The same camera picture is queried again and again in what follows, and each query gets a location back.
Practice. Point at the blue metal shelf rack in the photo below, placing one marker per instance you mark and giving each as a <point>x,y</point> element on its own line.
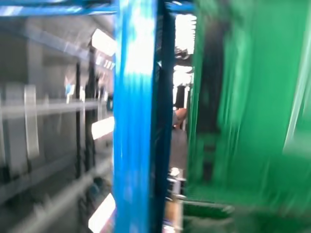
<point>133,128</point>

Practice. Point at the seated person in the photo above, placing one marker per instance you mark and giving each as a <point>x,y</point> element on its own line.
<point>180,114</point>

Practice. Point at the long ceiling light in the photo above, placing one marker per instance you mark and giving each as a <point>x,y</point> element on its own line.
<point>103,41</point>
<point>103,127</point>
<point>102,214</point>

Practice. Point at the black plastic panel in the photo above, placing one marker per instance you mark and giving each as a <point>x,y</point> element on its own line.
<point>208,80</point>

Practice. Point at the green plastic crate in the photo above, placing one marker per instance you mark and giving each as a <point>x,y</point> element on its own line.
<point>255,112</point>

